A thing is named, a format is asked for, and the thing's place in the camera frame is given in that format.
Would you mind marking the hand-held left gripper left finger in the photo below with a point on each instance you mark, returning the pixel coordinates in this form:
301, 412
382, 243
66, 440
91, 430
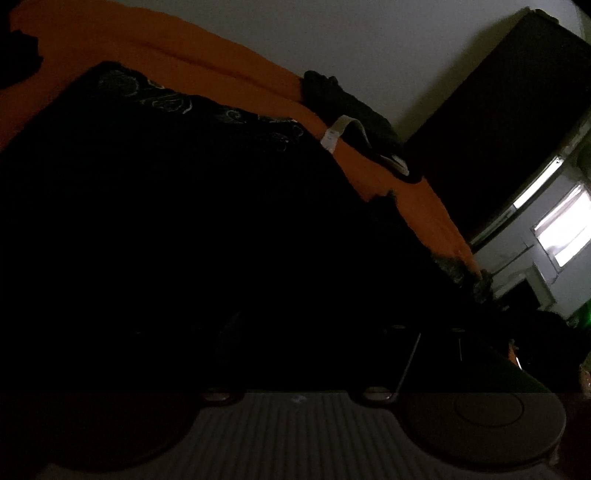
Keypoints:
217, 393

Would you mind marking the black garment with white band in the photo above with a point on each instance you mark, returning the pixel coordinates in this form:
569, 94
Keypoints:
344, 104

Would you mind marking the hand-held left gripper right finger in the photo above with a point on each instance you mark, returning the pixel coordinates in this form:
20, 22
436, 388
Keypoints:
410, 364

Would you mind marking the orange blanket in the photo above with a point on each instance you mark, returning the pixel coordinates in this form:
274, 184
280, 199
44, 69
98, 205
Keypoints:
221, 60

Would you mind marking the bright window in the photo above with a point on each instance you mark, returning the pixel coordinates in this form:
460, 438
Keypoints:
564, 227

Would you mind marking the black embroidered garment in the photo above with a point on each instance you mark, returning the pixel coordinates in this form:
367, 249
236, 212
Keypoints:
194, 221

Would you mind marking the black panel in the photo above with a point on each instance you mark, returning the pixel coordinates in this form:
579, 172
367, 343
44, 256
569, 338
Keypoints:
489, 134

